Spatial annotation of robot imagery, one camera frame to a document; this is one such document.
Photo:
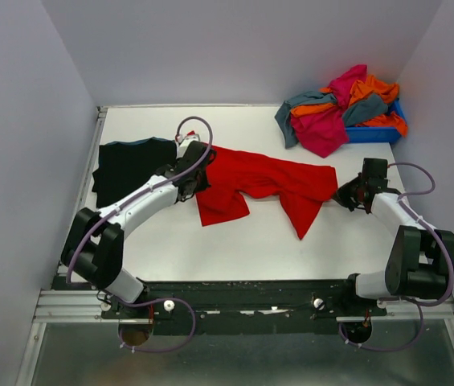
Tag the folded black t-shirt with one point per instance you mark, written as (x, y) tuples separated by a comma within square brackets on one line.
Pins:
[(123, 169)]

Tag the blue plastic bin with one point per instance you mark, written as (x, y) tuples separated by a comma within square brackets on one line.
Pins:
[(387, 128)]

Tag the folded blue t-shirt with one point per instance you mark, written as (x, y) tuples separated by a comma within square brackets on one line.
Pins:
[(137, 142)]

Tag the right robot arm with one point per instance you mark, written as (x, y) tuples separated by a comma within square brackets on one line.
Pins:
[(420, 267)]

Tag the orange t-shirt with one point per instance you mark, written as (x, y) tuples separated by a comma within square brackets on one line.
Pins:
[(362, 89)]

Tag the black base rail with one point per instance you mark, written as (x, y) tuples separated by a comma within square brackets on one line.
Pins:
[(245, 307)]

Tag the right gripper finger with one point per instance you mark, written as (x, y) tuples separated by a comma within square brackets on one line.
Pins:
[(350, 189), (345, 199)]

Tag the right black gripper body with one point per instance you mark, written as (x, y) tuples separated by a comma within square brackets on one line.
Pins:
[(362, 186)]

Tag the red t-shirt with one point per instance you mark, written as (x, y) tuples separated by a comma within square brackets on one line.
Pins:
[(234, 174)]

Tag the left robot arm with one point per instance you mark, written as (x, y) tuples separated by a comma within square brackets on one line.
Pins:
[(94, 247)]

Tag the grey-blue t-shirt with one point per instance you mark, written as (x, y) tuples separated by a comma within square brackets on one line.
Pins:
[(359, 112)]

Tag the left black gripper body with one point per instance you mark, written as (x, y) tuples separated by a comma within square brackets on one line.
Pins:
[(202, 183)]

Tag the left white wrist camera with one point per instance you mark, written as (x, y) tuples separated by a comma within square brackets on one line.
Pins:
[(183, 142)]

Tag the magenta t-shirt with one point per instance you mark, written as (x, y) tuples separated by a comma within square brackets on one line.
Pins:
[(316, 117)]

